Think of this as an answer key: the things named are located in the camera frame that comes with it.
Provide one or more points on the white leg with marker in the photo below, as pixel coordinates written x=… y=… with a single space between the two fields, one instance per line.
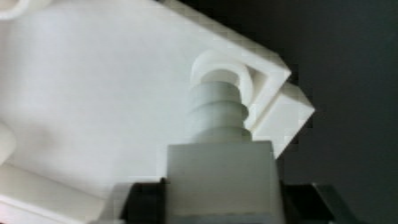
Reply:
x=222 y=189

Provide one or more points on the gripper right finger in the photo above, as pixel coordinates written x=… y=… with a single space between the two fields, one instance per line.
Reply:
x=314 y=205

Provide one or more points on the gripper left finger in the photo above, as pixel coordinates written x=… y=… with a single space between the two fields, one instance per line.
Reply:
x=135 y=204

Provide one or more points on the white square tabletop tray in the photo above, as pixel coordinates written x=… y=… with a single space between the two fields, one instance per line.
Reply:
x=101 y=58

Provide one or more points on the white right fence piece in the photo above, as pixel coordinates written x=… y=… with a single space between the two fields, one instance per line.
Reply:
x=284 y=117

